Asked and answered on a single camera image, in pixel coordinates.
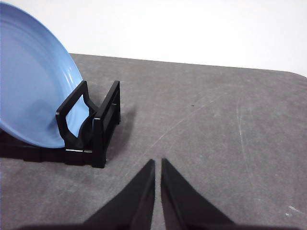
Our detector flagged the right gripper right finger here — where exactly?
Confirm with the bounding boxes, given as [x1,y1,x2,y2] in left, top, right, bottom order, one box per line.
[160,157,307,230]

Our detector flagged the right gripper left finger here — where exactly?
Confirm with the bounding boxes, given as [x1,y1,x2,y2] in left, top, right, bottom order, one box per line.
[21,159,156,230]

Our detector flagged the black plastic dish rack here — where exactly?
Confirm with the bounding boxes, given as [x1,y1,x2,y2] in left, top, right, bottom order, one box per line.
[0,80,121,169]

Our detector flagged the light blue plate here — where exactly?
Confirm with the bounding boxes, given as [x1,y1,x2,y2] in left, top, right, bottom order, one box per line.
[0,2,91,149]

